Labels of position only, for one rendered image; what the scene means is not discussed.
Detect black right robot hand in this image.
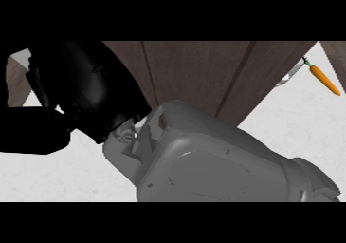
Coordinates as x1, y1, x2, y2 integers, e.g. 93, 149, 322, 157
0, 40, 154, 156

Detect brown wooden cabinet panel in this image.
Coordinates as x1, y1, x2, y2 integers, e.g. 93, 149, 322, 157
6, 56, 34, 107

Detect brown wooden cabinet door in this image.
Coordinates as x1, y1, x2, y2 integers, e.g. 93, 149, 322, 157
101, 40, 318, 128

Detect brown wooden cabinet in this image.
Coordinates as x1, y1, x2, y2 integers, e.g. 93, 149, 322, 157
319, 40, 346, 105

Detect orange carrot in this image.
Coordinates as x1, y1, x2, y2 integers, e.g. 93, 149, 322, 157
303, 57, 343, 97

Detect silver cabinet door handle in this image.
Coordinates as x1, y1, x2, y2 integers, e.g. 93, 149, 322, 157
274, 57, 306, 88

